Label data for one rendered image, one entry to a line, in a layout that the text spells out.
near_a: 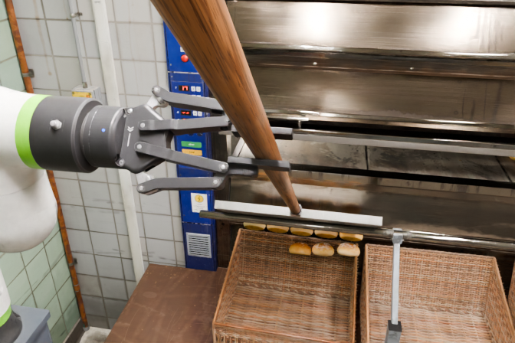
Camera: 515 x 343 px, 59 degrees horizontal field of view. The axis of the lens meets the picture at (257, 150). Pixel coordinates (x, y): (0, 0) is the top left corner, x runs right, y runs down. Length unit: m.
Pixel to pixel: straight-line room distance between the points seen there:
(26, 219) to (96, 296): 2.20
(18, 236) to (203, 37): 0.50
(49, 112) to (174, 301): 1.75
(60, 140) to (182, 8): 0.38
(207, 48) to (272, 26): 1.55
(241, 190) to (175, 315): 0.62
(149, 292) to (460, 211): 1.45
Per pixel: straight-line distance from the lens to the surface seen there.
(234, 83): 0.28
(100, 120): 0.55
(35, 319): 1.43
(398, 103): 1.85
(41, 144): 0.57
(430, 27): 1.80
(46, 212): 0.69
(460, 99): 1.90
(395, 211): 2.09
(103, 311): 2.91
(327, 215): 1.52
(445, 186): 2.05
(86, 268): 2.73
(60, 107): 0.57
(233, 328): 1.92
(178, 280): 2.34
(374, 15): 1.78
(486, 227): 2.19
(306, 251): 2.10
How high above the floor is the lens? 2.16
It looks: 27 degrees down
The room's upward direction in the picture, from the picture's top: straight up
